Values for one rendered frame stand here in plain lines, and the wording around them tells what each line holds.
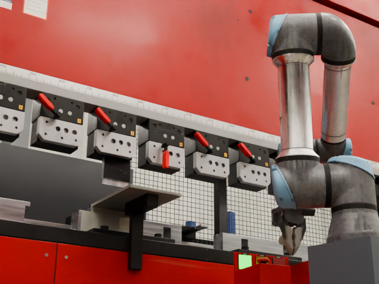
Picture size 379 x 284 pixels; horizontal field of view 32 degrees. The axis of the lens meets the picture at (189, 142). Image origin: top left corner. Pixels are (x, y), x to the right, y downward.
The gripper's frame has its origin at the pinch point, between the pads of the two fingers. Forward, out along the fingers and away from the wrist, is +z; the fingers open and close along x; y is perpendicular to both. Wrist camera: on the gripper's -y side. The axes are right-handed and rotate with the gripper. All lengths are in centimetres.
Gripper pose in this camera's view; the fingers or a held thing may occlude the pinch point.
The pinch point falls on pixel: (292, 251)
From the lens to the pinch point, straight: 206.8
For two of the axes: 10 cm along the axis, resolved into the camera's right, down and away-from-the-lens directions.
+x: -9.1, -1.5, -3.8
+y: -4.1, 2.4, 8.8
